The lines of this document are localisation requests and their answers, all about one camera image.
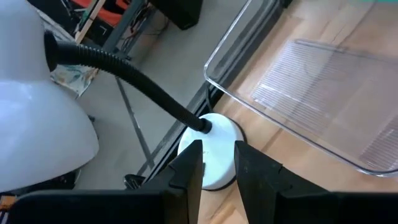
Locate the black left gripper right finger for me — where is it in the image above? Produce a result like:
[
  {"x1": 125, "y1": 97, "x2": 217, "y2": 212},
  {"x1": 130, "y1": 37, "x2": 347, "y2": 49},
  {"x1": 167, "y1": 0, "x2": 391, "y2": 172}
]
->
[{"x1": 234, "y1": 139, "x2": 398, "y2": 224}]

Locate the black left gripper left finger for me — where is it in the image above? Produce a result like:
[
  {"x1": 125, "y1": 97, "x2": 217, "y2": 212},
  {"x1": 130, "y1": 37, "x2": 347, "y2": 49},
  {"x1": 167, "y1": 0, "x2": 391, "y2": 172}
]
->
[{"x1": 7, "y1": 139, "x2": 204, "y2": 224}]

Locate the clear plastic bin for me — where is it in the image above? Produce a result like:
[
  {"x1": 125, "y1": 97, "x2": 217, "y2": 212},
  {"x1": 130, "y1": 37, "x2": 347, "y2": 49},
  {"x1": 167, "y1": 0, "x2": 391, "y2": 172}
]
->
[{"x1": 203, "y1": 0, "x2": 398, "y2": 178}]

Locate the floral patterned fabric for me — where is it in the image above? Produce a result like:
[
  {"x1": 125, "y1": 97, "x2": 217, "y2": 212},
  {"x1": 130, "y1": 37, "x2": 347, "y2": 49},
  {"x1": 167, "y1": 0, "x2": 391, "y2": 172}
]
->
[{"x1": 49, "y1": 63, "x2": 100, "y2": 98}]

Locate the white desk lamp black neck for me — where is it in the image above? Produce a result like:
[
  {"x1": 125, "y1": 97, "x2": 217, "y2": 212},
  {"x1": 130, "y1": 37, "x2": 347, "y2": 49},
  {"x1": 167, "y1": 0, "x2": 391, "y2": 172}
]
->
[{"x1": 0, "y1": 0, "x2": 245, "y2": 191}]

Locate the black speaker box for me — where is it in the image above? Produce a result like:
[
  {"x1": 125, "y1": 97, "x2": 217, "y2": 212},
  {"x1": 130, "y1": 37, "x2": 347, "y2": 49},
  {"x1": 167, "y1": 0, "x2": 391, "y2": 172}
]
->
[{"x1": 149, "y1": 0, "x2": 205, "y2": 31}]

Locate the shelf with red bins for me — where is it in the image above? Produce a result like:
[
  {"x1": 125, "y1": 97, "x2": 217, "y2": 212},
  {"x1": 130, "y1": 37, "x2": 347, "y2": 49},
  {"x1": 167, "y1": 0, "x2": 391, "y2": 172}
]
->
[{"x1": 26, "y1": 0, "x2": 147, "y2": 60}]

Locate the black aluminium table frame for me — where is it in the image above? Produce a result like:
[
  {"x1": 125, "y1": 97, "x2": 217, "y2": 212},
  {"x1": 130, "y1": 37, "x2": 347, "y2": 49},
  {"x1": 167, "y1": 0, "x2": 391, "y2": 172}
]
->
[{"x1": 136, "y1": 0, "x2": 293, "y2": 187}]

